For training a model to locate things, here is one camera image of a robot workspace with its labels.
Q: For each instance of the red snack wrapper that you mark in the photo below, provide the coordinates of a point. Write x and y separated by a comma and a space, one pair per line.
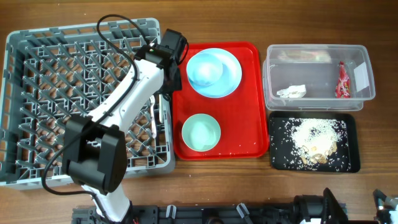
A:
343, 85

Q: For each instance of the white plastic fork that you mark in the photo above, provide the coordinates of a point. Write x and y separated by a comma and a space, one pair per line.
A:
152, 113

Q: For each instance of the green saucer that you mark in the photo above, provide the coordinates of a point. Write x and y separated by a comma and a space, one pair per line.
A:
201, 132

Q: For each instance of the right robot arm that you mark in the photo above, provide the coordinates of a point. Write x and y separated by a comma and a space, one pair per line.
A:
326, 209

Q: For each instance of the white plastic spoon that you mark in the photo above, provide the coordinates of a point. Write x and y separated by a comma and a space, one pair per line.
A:
161, 109

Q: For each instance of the grey plastic dishwasher rack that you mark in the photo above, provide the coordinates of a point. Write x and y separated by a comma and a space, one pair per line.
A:
50, 74

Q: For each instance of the clear plastic bin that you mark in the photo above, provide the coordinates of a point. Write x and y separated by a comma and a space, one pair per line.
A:
317, 67

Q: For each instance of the black waste tray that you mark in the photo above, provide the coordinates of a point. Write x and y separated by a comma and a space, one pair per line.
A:
347, 118

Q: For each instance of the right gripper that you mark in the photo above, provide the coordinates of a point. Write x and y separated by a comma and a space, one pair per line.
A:
379, 196

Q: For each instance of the red plastic tray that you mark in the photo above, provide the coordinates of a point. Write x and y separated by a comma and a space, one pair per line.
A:
241, 115

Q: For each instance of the light blue bowl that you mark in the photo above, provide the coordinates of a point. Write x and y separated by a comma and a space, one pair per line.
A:
204, 69

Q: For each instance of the white tissue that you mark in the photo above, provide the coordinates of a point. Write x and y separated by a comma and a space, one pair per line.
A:
294, 91

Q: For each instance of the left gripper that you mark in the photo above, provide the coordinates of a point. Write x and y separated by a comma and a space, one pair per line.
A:
178, 83

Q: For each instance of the rice food scraps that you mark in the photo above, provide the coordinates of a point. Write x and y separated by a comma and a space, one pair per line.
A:
309, 144

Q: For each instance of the light blue plate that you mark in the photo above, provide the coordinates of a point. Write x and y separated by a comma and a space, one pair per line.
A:
230, 78

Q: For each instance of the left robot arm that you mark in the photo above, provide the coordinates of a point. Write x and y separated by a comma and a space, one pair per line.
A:
95, 147

